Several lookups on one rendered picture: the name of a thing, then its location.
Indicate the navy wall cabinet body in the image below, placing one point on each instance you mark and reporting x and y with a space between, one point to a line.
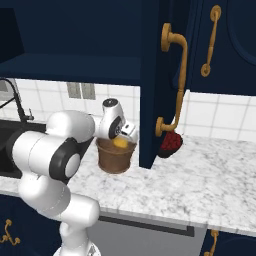
76 40

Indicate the grey wall outlet plate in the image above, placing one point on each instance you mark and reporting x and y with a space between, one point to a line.
88 91
74 90

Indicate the navy closed cabinet door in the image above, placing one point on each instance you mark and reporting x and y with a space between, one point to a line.
230 46

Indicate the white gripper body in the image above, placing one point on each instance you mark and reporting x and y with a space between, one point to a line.
133 136

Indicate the navy open cabinet door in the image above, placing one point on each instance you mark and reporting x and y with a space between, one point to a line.
153 83

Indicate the brown woven basket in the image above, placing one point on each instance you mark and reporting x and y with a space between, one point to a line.
115 160

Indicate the dark bowl of red berries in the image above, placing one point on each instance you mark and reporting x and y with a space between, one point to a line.
171 143

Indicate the navy base cabinet door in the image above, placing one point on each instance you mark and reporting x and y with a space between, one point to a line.
235 245
30 230

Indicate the grey dishwasher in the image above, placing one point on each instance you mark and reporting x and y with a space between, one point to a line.
146 243

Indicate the black tap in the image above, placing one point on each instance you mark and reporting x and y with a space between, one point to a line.
16 100

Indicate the yellow bread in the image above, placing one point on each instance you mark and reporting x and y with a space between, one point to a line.
120 143

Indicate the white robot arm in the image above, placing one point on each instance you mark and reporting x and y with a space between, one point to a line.
40 156

